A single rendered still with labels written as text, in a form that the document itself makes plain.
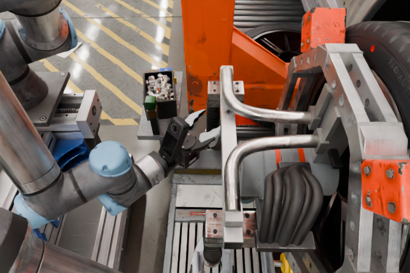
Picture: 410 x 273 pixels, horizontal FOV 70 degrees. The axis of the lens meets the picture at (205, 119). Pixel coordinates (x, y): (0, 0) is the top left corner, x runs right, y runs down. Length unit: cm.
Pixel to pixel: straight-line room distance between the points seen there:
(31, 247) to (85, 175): 35
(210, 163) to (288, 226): 110
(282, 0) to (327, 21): 195
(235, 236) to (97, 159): 29
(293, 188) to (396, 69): 25
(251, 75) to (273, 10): 141
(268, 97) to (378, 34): 63
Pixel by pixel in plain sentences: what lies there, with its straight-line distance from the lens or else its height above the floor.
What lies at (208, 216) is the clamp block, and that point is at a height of 95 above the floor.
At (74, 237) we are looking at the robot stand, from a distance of 141.
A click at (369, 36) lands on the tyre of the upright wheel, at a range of 65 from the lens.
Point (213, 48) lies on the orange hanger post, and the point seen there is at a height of 86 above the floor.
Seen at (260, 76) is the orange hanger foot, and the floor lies 72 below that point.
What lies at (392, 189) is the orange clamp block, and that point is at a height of 113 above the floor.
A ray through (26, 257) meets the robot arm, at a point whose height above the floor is 121.
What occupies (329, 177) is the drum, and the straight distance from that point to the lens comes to 69.
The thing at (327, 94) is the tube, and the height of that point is 108.
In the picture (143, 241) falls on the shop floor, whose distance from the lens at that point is 154.
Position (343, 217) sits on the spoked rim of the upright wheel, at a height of 77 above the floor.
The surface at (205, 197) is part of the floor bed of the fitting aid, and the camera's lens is 151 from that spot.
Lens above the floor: 144
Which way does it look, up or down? 50 degrees down
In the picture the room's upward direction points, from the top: straight up
